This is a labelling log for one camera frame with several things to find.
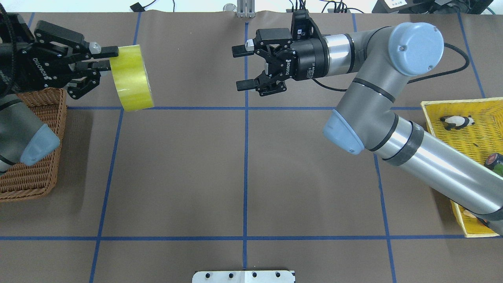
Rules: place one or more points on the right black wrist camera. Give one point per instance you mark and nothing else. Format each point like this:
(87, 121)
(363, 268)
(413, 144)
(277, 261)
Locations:
(303, 26)

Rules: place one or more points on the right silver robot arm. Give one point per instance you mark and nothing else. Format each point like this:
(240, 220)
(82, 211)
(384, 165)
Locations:
(382, 61)

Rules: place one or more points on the white pedestal column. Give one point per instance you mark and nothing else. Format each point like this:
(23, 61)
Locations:
(245, 276)

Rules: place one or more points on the aluminium frame post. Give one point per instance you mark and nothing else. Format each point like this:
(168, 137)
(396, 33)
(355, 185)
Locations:
(245, 9)

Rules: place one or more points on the black usb hub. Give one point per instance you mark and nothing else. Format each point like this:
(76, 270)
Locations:
(296, 5)

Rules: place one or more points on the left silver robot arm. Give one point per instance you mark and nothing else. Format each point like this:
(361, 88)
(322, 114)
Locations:
(49, 57)

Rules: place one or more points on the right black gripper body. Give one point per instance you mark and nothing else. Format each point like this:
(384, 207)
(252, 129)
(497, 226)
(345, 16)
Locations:
(308, 59)

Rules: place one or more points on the croissant toy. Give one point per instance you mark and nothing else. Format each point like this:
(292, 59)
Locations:
(469, 214)

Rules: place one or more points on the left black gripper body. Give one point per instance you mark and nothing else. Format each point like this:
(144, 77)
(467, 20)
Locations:
(24, 67)

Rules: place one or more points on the yellow tape roll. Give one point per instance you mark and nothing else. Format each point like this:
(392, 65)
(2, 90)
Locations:
(131, 79)

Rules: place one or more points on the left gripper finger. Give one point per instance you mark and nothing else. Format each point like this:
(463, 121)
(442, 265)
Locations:
(102, 52)
(100, 66)

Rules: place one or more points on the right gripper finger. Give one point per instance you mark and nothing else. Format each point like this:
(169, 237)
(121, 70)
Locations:
(243, 50)
(246, 85)

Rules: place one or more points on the panda figurine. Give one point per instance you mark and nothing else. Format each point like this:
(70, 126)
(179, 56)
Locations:
(456, 122)

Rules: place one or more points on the brown wicker basket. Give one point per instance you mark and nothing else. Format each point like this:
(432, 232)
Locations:
(32, 129)

